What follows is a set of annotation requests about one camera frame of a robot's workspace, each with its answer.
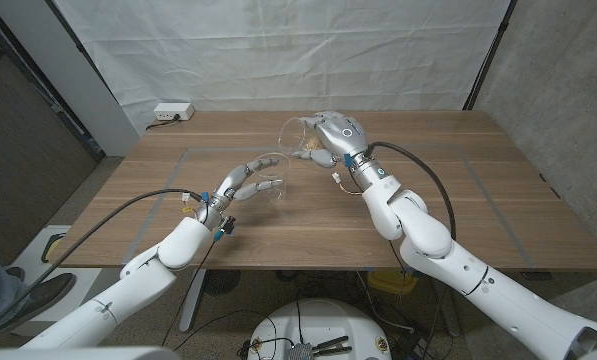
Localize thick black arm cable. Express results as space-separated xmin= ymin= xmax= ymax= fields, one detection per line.
xmin=0 ymin=188 xmax=204 ymax=339
xmin=366 ymin=140 xmax=458 ymax=242

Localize white backdrop cloth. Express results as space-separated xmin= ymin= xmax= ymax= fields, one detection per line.
xmin=52 ymin=0 xmax=512 ymax=136

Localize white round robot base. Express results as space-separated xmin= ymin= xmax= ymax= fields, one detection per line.
xmin=247 ymin=298 xmax=393 ymax=360

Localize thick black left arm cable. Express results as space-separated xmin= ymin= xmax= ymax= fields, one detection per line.
xmin=0 ymin=188 xmax=204 ymax=339

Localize white power strip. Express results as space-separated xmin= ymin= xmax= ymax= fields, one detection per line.
xmin=153 ymin=102 xmax=196 ymax=122

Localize floor power strip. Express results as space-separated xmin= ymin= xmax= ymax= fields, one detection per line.
xmin=400 ymin=335 xmax=433 ymax=360

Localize black pliers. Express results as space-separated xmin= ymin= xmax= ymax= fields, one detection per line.
xmin=311 ymin=335 xmax=353 ymax=357

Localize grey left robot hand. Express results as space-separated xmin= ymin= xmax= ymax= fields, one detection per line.
xmin=208 ymin=157 xmax=285 ymax=211

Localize small grey metal box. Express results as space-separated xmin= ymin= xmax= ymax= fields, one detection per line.
xmin=288 ymin=342 xmax=315 ymax=360

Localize grey table leg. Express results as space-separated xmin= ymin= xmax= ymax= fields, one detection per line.
xmin=436 ymin=293 xmax=463 ymax=337

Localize black backdrop stand pole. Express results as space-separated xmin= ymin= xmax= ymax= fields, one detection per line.
xmin=462 ymin=0 xmax=519 ymax=111
xmin=45 ymin=0 xmax=122 ymax=109

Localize yellow box under table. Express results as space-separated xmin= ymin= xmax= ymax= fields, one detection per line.
xmin=366 ymin=269 xmax=419 ymax=295

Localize black round floor fan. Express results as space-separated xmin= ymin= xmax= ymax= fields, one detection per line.
xmin=203 ymin=269 xmax=242 ymax=296

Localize white floor mat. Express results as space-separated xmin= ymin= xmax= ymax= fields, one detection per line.
xmin=10 ymin=224 xmax=104 ymax=324

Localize black yellow floor pedal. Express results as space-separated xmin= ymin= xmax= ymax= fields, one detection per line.
xmin=40 ymin=232 xmax=68 ymax=264

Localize black power strip cord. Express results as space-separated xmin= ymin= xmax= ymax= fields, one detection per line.
xmin=145 ymin=115 xmax=182 ymax=131

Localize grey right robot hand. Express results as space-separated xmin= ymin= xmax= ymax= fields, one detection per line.
xmin=291 ymin=110 xmax=370 ymax=170

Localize clear plastic receiving cup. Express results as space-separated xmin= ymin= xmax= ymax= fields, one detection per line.
xmin=250 ymin=151 xmax=292 ymax=202

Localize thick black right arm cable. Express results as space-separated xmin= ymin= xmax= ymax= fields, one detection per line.
xmin=366 ymin=140 xmax=458 ymax=242

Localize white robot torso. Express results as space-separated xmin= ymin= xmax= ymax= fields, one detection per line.
xmin=0 ymin=346 xmax=182 ymax=360

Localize white table leg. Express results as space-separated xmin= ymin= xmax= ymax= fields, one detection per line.
xmin=178 ymin=268 xmax=208 ymax=331

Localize clear plastic pouring cup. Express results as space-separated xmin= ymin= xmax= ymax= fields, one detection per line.
xmin=278 ymin=116 xmax=329 ymax=156

